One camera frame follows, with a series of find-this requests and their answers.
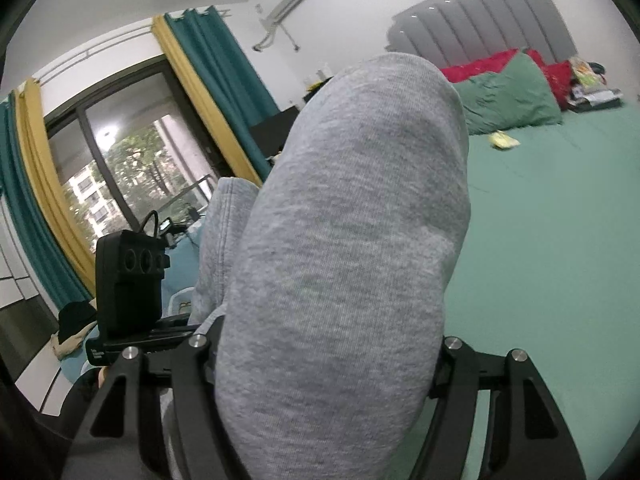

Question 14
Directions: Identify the cream cloth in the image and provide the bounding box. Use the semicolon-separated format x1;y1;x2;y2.
50;320;98;361

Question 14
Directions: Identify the yellow curtain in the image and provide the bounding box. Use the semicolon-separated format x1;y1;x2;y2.
12;77;98;296
151;14;263;186

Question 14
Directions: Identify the black monitor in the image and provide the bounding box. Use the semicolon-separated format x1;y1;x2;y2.
250;107;301;158

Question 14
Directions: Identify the colourful snack packet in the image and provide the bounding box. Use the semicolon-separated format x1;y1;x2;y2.
570;57;606;88

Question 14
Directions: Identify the teal curtain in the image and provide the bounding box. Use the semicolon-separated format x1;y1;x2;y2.
0;92;93;311
165;7;281;176

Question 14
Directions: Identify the white cabinet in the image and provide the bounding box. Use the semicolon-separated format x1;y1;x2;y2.
0;200;66;411

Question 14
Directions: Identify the red pillow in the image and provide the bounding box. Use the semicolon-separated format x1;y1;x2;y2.
440;49;573;111

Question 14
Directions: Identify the sliding glass door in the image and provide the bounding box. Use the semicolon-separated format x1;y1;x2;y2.
45;55;226;256

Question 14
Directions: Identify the grey hooded sweatshirt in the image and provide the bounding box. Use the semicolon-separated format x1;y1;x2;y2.
65;52;472;480

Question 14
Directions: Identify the green pillow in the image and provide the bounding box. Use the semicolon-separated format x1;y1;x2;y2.
452;52;563;136

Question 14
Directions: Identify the bed with green sheet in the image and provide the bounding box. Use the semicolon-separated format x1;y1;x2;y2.
440;105;640;480

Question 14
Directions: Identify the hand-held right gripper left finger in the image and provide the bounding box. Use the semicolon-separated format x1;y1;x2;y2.
60;315;251;480

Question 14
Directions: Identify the black hat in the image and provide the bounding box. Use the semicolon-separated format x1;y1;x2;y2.
57;300;98;346

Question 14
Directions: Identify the curtain rod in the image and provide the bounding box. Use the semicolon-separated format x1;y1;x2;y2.
20;7;231;91

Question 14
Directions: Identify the air conditioner pipe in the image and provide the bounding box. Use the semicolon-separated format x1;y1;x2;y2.
252;22;301;53

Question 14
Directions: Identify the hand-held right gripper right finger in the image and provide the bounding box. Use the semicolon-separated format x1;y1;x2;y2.
400;337;587;480

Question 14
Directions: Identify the grey padded headboard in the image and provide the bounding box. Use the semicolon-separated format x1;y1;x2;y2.
386;0;581;68

